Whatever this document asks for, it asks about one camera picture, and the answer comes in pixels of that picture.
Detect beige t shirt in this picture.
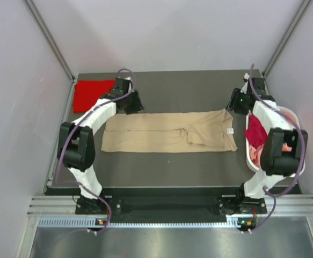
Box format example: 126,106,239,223
101,109,237,153

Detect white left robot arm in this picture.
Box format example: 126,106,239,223
57,77,143,213

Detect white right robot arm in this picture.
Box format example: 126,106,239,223
227,73,308,213

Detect crimson t shirt in basket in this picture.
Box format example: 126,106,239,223
245,114,267,149

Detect folded red t shirt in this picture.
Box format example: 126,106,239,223
72,80,114,113

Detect white plastic laundry basket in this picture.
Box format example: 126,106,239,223
245,106,307,173

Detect pink t shirt in basket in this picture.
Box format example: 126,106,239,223
249,109,298,168

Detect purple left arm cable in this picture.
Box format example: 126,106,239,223
55,68,140,233

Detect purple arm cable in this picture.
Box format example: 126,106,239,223
55,68,140,233
249,63,307,233

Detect aluminium frame rail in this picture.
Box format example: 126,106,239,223
27,195,313,217

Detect aluminium corner post right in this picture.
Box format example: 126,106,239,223
260,0,313,78

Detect aluminium corner post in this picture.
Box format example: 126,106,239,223
260,0,313,78
22,0,75,81

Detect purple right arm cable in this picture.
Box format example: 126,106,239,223
249,63,307,233

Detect aluminium corner post left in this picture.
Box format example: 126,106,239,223
22,0,75,81

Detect slotted grey cable duct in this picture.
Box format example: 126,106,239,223
38,216,256,229

